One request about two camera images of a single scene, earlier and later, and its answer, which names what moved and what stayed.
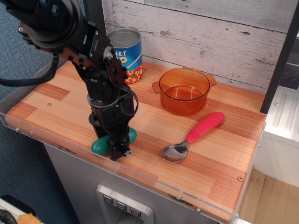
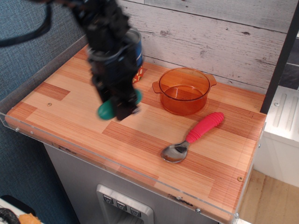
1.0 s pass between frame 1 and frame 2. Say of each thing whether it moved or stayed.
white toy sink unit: stayed
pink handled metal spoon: stayed
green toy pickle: moved
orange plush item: stayed
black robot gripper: moved
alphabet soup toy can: stayed
